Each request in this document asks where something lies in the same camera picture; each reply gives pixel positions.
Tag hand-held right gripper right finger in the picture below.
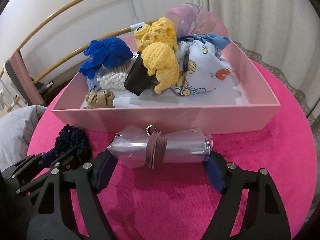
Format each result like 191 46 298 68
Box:
197 152 292 240

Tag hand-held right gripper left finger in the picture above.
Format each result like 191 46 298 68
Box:
26 151 119 240

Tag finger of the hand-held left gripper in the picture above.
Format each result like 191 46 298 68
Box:
15 154 79 198
1 147 62 180

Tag dark navy crochet scrunchie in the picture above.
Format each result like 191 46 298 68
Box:
54 124 91 160

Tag clear plastic tube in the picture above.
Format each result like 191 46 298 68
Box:
107 127 213 168

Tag brown hair tie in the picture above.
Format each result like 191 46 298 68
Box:
144 125 168 168

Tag pink cardboard box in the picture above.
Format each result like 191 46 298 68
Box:
51 34 280 133

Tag tan patterned scrunchie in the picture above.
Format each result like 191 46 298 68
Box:
83 89 115 109

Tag clear bag of cotton swabs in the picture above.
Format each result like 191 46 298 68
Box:
95 64 135 90

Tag black glasses case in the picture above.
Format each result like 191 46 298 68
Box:
124 55 160 96

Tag blue knitted scrunchie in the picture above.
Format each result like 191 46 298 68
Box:
79 39 134 78

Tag yellow crochet toy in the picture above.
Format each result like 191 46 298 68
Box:
134 17 180 94

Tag purple organza scrunchie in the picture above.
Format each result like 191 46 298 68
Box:
166 2 229 39

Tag grey cushion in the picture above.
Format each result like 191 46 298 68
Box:
0 105 48 170

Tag pink and grey board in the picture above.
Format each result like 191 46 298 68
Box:
5 51 47 107

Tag printed pouch with blue ribbon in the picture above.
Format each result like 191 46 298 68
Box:
172 34 233 97

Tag cream curtain with lace trim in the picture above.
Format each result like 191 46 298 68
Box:
191 0 320 120

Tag white barre post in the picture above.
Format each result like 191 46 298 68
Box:
119 0 140 28

